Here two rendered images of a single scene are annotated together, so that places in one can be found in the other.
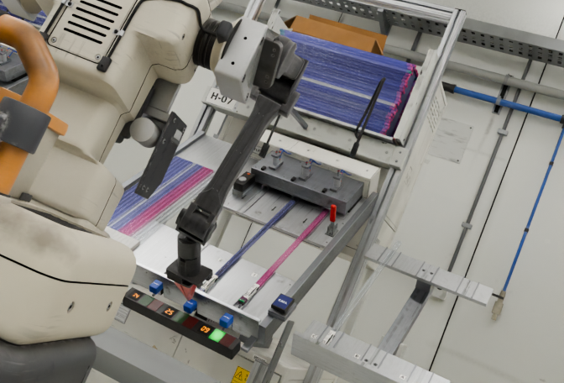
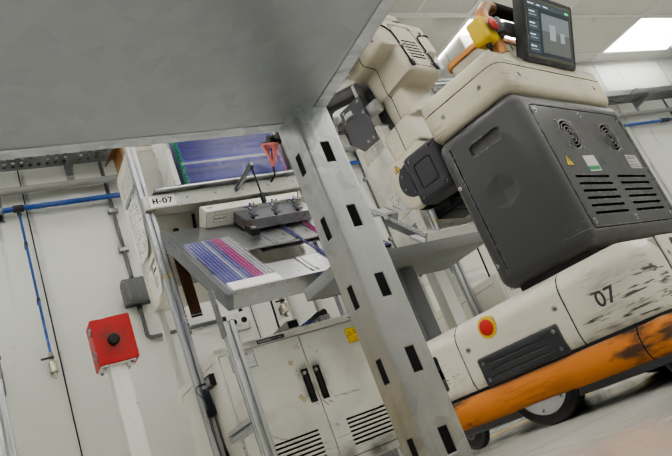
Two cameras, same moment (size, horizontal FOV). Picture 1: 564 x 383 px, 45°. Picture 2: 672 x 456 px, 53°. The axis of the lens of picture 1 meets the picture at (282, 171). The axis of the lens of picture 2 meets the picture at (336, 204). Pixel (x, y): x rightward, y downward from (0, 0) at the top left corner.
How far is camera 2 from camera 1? 2.26 m
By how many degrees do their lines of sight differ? 56
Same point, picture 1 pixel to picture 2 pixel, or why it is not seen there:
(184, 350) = (308, 347)
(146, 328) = (274, 355)
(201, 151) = (186, 238)
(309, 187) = (289, 212)
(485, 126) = not seen: hidden behind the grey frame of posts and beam
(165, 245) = (286, 268)
